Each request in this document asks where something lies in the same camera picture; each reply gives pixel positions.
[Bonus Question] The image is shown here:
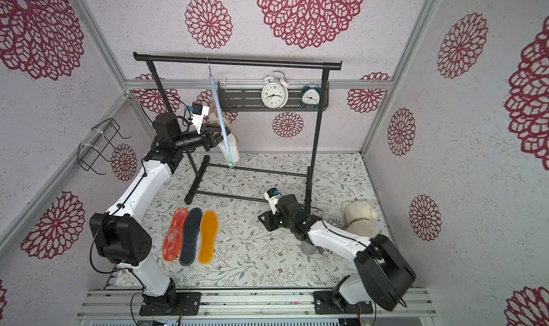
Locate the black metal clothes rack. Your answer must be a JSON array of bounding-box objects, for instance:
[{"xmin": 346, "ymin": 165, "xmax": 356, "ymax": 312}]
[{"xmin": 133, "ymin": 52, "xmax": 343, "ymax": 212}]

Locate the white twin-bell alarm clock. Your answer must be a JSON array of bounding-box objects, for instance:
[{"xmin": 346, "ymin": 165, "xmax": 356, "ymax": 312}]
[{"xmin": 261, "ymin": 70, "xmax": 290, "ymax": 110}]

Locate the orange yellow insole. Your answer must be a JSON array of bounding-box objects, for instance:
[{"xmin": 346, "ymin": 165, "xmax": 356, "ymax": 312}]
[{"xmin": 198, "ymin": 210, "xmax": 219, "ymax": 265}]

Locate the white dotted foam insole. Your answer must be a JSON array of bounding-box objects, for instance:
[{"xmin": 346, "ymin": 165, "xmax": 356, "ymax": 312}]
[{"xmin": 220, "ymin": 133, "xmax": 240, "ymax": 164}]

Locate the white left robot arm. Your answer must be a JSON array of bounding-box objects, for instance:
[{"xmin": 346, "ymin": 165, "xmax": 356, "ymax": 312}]
[{"xmin": 89, "ymin": 112, "xmax": 231, "ymax": 315}]

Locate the red translucent gel insole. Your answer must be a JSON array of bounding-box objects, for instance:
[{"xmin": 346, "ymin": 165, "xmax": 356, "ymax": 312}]
[{"xmin": 162, "ymin": 207, "xmax": 189, "ymax": 262}]

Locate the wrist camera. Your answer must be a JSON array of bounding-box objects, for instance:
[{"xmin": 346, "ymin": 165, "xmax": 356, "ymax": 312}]
[
  {"xmin": 189, "ymin": 102, "xmax": 210, "ymax": 134},
  {"xmin": 264, "ymin": 187, "xmax": 282, "ymax": 214}
]

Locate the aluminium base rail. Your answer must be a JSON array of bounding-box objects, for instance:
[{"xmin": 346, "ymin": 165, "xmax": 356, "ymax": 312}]
[{"xmin": 75, "ymin": 288, "xmax": 437, "ymax": 325}]

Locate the light blue clip hanger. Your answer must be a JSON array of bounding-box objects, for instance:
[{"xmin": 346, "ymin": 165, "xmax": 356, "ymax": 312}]
[{"xmin": 207, "ymin": 58, "xmax": 234, "ymax": 168}]

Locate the small green alarm clock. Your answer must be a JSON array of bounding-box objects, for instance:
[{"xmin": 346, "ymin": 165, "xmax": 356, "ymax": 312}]
[{"xmin": 301, "ymin": 84, "xmax": 321, "ymax": 108}]

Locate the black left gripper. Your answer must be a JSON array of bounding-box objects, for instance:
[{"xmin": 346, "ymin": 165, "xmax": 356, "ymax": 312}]
[{"xmin": 174, "ymin": 124, "xmax": 230, "ymax": 152}]

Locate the grey felt roll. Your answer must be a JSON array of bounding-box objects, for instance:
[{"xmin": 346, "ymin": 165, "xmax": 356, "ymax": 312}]
[{"xmin": 300, "ymin": 240, "xmax": 317, "ymax": 255}]

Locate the dark grey felt insole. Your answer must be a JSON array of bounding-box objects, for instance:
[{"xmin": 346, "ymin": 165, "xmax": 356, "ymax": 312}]
[{"xmin": 179, "ymin": 207, "xmax": 203, "ymax": 266}]

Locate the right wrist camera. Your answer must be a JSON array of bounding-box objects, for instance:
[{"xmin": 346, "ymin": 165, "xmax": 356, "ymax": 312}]
[{"xmin": 264, "ymin": 187, "xmax": 282, "ymax": 214}]

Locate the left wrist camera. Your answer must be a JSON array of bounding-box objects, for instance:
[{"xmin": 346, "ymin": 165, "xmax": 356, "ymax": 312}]
[{"xmin": 189, "ymin": 102, "xmax": 210, "ymax": 134}]

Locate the black wire wall basket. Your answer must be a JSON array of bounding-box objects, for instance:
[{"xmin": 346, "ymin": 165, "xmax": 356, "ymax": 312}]
[{"xmin": 76, "ymin": 117, "xmax": 131, "ymax": 176}]

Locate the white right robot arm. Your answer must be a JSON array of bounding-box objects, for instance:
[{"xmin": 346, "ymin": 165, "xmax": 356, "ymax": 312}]
[{"xmin": 258, "ymin": 188, "xmax": 416, "ymax": 313}]

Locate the yellow-edged grey felt insole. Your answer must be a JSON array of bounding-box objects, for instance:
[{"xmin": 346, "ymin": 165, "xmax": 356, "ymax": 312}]
[{"xmin": 208, "ymin": 102, "xmax": 221, "ymax": 126}]

